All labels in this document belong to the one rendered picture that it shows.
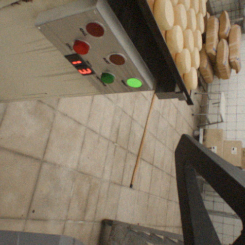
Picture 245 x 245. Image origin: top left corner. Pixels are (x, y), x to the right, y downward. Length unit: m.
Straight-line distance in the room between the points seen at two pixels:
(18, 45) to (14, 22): 0.07
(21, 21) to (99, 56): 0.17
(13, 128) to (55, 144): 0.29
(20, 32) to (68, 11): 0.17
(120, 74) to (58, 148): 1.04
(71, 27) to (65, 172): 1.21
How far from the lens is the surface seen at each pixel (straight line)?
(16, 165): 1.35
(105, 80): 0.56
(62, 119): 1.55
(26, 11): 0.54
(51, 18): 0.48
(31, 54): 0.65
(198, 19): 0.69
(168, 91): 0.58
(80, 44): 0.49
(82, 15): 0.45
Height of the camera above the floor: 1.06
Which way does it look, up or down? 30 degrees down
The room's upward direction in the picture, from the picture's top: 89 degrees clockwise
